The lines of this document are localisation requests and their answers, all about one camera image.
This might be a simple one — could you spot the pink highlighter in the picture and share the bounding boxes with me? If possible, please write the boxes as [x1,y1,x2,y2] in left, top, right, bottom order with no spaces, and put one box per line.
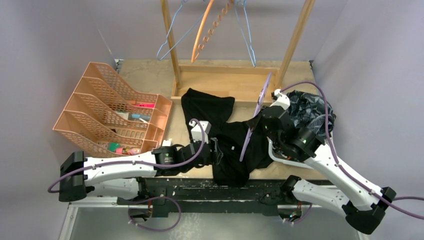
[134,103,155,108]

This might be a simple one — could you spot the white plastic basket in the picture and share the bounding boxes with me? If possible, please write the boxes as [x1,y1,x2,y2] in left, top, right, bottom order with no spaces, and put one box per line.
[267,138,312,169]

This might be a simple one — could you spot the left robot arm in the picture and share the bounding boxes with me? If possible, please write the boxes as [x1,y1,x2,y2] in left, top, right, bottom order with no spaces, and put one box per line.
[47,119,224,205]

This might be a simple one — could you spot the peach plastic file organizer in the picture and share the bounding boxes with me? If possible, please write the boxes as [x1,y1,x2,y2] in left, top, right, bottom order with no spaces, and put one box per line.
[53,62,173,158]

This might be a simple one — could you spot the grey camouflage shorts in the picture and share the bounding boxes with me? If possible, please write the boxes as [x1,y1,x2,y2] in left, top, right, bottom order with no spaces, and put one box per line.
[286,90,326,138]

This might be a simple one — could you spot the blue marker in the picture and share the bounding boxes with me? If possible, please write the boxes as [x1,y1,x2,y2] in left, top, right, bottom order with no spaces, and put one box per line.
[131,113,151,122]

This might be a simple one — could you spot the wooden clothes rack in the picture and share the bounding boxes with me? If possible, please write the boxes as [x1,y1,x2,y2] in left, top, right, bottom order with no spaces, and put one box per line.
[168,0,315,107]

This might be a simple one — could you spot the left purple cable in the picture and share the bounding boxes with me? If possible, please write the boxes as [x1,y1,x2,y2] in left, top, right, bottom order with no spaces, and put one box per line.
[47,118,206,232]

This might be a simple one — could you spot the orange hanger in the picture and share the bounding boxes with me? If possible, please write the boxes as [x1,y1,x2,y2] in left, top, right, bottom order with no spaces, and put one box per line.
[190,0,235,63]

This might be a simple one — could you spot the blue wire hanger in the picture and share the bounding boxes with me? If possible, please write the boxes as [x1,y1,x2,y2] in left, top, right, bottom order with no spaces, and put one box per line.
[155,0,206,61]

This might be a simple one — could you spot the white stapler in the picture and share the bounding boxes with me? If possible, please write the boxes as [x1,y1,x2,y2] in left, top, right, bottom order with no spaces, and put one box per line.
[161,138,172,147]

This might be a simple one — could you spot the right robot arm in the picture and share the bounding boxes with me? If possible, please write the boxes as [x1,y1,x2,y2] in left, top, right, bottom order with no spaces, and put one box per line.
[247,90,396,235]

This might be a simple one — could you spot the purple hanger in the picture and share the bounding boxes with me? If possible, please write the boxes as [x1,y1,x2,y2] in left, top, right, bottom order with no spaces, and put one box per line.
[239,72,272,162]

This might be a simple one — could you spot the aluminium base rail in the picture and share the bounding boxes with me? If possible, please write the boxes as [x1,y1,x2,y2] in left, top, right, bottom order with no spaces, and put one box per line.
[65,176,298,218]

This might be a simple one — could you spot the black garment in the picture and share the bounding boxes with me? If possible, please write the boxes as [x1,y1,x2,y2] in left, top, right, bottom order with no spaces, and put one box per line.
[181,88,272,187]

